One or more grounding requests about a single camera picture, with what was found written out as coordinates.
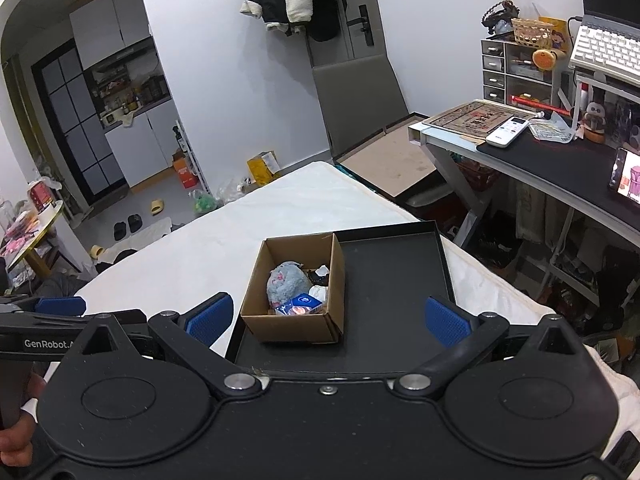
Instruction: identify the red snack container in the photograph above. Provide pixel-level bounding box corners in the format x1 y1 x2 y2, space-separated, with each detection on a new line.
28 180 56 209

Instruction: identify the clear plastic pouch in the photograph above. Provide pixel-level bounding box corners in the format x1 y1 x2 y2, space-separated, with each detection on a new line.
529 120 577 144

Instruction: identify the white monitor stand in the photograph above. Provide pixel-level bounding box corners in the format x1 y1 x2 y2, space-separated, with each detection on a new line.
570 66 640 133

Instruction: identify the grey drawer organizer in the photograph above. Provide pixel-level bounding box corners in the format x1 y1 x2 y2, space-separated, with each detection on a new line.
481 37 557 107

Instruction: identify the round side table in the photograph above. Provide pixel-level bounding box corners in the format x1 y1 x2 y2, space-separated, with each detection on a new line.
0 200 67 282

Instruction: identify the brown cardboard box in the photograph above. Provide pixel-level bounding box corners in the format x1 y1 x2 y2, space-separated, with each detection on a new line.
240 232 346 345

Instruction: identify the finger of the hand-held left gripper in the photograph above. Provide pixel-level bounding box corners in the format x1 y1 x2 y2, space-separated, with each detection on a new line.
0 296 99 331

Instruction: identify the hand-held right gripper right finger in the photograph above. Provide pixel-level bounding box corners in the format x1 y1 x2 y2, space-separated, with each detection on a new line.
394 296 592 399

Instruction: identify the grey padded panel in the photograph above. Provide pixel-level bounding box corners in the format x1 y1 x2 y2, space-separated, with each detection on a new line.
312 54 417 159

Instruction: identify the grey plush toy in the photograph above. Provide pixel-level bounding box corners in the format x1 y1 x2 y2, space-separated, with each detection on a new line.
266 261 307 309

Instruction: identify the black door lock handle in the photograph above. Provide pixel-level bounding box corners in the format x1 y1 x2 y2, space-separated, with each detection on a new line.
347 4 376 47

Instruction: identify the smartphone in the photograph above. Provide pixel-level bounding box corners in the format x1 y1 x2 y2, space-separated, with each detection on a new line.
607 147 640 197

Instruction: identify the black desk mat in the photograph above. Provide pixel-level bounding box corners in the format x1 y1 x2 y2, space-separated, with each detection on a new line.
475 114 640 242

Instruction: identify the dark bead ornament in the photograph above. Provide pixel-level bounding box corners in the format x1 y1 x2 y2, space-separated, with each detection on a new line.
482 0 521 37

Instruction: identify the red basket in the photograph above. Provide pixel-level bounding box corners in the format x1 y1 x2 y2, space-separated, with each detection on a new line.
457 160 501 192

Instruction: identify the red tube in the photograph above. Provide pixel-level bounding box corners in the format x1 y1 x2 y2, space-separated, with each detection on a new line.
510 94 572 117

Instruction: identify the white keyboard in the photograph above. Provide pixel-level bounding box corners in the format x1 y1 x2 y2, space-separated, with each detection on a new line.
568 25 640 82

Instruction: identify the orange cardboard box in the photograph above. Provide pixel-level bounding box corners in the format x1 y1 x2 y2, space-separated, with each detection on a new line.
172 152 199 190

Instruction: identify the brown framed board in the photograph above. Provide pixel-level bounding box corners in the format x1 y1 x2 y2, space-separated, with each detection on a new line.
422 100 516 142

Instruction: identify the green plastic bag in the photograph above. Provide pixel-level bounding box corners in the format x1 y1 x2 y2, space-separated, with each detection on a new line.
190 190 219 219

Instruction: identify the white upper cabinet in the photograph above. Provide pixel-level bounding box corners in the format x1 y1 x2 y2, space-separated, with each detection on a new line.
69 0 154 72

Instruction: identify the wicker basket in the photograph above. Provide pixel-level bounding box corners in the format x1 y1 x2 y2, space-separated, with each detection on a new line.
510 17 554 51

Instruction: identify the panda figure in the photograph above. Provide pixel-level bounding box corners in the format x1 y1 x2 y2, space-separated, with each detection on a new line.
582 101 609 144

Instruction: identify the blue tissue packet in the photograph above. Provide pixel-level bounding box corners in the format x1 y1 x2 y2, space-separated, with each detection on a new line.
275 294 325 317

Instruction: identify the white floor cloth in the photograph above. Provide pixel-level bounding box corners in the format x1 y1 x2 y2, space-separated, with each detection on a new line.
117 217 174 252

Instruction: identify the person's left hand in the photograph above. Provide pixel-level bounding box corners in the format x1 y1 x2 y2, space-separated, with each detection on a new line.
0 374 49 469

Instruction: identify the clear plastic bag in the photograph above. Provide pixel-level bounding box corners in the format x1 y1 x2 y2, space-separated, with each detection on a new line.
215 175 261 206

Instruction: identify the black tray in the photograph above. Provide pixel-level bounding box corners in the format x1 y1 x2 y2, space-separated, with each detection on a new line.
225 220 457 377

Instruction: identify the black glass door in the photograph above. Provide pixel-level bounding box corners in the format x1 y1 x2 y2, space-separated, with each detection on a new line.
31 44 129 202

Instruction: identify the dark clothes pile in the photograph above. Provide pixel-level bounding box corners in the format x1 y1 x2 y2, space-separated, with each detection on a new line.
36 247 142 302

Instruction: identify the yellow picture card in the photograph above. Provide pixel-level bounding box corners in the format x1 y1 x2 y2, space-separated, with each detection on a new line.
537 15 571 54

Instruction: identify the grey glass-top desk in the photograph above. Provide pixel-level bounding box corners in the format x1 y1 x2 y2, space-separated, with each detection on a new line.
407 110 640 312

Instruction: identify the brown board with black frame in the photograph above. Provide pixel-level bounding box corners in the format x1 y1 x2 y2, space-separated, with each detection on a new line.
333 122 442 199

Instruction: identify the white remote control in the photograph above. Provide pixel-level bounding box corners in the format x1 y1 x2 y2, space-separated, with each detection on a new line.
485 116 531 149

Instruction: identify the white floor rack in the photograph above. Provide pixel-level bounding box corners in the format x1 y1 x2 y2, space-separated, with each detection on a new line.
172 119 212 197

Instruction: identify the white cabinet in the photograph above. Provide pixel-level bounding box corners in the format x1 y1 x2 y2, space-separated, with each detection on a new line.
69 0 154 72
104 100 189 189

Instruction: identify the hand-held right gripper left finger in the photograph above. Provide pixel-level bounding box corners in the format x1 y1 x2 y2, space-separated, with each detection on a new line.
65 294 262 401

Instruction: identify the black coat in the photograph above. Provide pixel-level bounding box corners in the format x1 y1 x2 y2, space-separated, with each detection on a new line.
299 0 347 44

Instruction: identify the white lower cabinet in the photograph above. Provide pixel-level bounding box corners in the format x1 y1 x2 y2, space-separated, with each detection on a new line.
104 100 189 189

